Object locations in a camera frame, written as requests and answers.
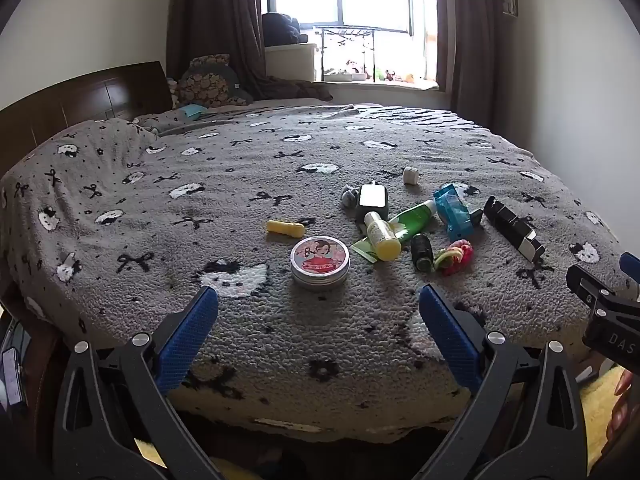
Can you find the dark flat device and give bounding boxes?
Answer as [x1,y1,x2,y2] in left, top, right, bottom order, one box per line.
[0,347,26,408]

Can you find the yellow fluffy mat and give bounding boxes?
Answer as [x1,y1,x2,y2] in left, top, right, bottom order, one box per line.
[575,367,640,471]

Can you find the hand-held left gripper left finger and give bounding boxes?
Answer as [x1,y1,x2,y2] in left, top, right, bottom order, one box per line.
[52,285,226,480]

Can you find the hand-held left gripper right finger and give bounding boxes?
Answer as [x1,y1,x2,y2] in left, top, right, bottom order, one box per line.
[419,284,591,480]

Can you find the white storage box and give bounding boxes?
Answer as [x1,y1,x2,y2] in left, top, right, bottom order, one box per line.
[264,42,318,82]

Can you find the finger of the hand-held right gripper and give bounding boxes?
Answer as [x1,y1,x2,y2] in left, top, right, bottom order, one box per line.
[619,252,640,301]
[566,264,621,321]

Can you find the blue snack packet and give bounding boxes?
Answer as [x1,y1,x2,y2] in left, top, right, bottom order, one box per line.
[432,183,475,243]

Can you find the green squeeze tube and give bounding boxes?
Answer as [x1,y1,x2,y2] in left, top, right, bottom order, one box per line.
[350,199,439,264]

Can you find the olive green square bottle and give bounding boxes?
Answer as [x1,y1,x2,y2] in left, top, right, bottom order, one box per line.
[356,183,390,223]

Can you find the patterned brown cushion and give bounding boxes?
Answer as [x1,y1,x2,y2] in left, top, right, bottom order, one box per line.
[175,54,233,109]

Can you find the brown curtain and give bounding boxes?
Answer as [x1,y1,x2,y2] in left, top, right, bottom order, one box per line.
[167,0,333,103]
[432,0,503,111]

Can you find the dark wooden headboard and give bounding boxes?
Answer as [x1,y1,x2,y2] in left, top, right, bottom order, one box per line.
[0,61,173,176]

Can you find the small yellow tube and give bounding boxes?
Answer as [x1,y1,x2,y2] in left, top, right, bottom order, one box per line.
[266,219,307,237]

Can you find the row of small toys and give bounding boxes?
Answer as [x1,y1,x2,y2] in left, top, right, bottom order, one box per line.
[325,60,421,84]

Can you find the small yellow capped bottle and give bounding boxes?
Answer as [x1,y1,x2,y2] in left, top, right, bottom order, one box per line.
[364,211,402,262]

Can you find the round metal tin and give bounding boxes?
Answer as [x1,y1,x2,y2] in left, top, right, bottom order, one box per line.
[290,236,351,292]

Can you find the grey printed blanket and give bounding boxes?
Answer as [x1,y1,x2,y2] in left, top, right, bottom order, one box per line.
[0,104,628,441]

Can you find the black wire rack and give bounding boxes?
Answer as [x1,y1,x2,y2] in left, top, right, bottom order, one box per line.
[314,26,381,81]

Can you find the dark blue cloth pile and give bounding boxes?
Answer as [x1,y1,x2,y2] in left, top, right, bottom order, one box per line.
[261,11,308,47]

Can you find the black and white box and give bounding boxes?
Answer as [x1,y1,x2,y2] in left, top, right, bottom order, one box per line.
[482,196,546,264]

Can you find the person's right hand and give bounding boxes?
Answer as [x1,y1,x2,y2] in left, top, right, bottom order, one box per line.
[614,367,640,428]

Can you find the colourful hair ties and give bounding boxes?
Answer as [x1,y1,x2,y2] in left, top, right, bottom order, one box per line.
[432,240,473,276]

